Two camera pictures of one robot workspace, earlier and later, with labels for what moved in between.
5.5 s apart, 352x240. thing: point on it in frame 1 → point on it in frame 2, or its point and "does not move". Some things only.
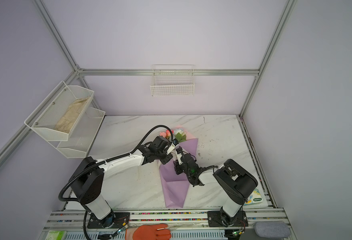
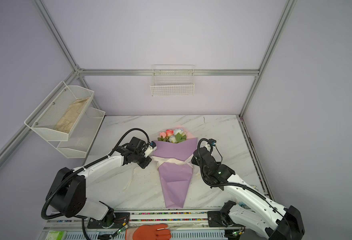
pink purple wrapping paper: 176,185 does not move
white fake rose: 180,134 does not move
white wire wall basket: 172,80 does not move
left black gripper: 169,157 → 147,159
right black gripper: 177,167 → 195,161
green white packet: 56,235 does not move
